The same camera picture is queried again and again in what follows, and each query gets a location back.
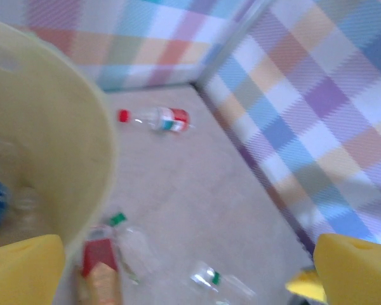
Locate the crushed clear bottle white cap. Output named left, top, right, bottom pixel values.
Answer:
left=14, top=187, right=44, bottom=229

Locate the clear bottle green white label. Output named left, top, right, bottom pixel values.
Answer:
left=189, top=260, right=258, bottom=301

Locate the yellow plastic bin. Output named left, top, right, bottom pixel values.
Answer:
left=0, top=15, right=121, bottom=255

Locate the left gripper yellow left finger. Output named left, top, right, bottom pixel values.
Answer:
left=0, top=234, right=66, bottom=305

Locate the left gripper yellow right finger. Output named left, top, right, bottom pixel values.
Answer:
left=313, top=233, right=381, bottom=305

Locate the clear bottle red white label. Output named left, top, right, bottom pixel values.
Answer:
left=116, top=106, right=191, bottom=136

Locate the clear bottle green cap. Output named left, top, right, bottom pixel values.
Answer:
left=109, top=212, right=162, bottom=286

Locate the red and tan label bottle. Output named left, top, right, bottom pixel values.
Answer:
left=77, top=224, right=123, bottom=305

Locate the aluminium frame post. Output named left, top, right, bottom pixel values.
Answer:
left=195, top=0, right=274, bottom=92

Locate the cream plastic bin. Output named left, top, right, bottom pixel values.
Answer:
left=0, top=15, right=121, bottom=277

